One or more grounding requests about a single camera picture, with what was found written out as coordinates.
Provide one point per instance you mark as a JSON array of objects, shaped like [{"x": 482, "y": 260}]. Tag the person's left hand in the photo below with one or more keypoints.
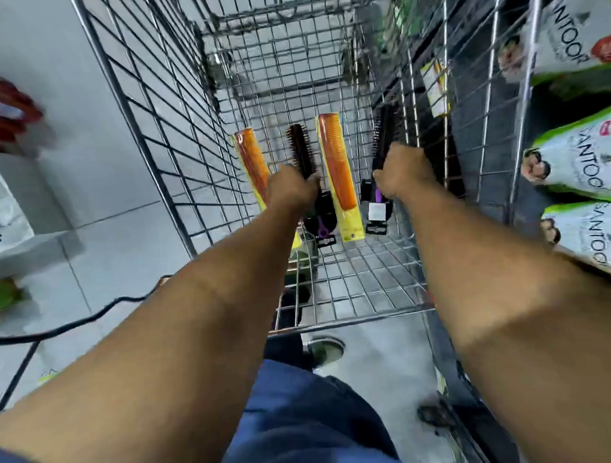
[{"x": 289, "y": 189}]

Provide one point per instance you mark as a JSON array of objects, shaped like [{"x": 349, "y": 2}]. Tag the person's right hand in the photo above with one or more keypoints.
[{"x": 403, "y": 171}]

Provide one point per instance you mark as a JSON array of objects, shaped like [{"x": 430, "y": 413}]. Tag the person's right fingers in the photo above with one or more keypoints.
[{"x": 379, "y": 181}]

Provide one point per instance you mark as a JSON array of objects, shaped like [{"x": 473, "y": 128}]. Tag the person's left fingers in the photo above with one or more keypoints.
[{"x": 314, "y": 186}]

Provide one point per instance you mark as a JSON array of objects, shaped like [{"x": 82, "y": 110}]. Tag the black round hair brush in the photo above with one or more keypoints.
[
  {"x": 383, "y": 130},
  {"x": 302, "y": 150}
]

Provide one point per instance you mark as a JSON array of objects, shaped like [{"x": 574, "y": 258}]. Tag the person's left forearm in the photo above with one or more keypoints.
[{"x": 152, "y": 357}]

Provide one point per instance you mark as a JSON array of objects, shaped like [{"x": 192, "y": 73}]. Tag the person's right forearm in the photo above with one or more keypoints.
[{"x": 522, "y": 301}]

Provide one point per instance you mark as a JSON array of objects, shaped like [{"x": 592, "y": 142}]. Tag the orange comb in yellow pack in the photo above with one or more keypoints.
[
  {"x": 251, "y": 159},
  {"x": 339, "y": 173}
]

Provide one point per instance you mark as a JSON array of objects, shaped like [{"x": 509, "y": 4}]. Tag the yellow shelf price tag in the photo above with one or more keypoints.
[{"x": 435, "y": 87}]

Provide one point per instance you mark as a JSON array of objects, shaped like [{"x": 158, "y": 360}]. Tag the dark store shelf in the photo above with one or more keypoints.
[{"x": 487, "y": 130}]

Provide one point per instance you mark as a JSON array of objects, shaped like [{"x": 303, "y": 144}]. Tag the white green soap packet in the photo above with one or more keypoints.
[
  {"x": 577, "y": 28},
  {"x": 599, "y": 240},
  {"x": 587, "y": 156}
]

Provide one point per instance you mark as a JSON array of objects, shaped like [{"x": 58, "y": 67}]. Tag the person's blue trousers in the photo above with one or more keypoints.
[{"x": 310, "y": 428}]

